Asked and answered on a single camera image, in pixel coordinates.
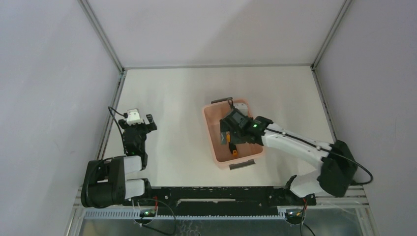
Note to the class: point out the pink plastic bin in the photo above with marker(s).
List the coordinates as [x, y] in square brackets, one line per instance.
[226, 152]

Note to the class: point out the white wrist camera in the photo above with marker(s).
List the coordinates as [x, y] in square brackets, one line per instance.
[242, 107]
[133, 117]

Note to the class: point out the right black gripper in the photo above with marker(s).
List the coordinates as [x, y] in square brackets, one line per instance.
[223, 128]

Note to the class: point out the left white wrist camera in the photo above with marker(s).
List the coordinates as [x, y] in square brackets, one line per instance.
[133, 117]

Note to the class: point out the yellow black screwdriver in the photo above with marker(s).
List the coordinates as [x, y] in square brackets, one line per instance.
[232, 147]

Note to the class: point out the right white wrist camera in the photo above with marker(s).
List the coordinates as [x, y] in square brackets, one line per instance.
[242, 107]

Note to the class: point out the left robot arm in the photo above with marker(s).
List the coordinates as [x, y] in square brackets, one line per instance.
[106, 183]

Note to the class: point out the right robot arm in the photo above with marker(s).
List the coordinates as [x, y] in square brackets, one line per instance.
[334, 165]

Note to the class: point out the left green circuit board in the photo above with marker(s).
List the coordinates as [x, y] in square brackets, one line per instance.
[147, 213]

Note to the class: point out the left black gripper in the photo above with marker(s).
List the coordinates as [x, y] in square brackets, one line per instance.
[137, 127]

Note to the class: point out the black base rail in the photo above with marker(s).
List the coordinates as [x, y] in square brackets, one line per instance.
[225, 201]

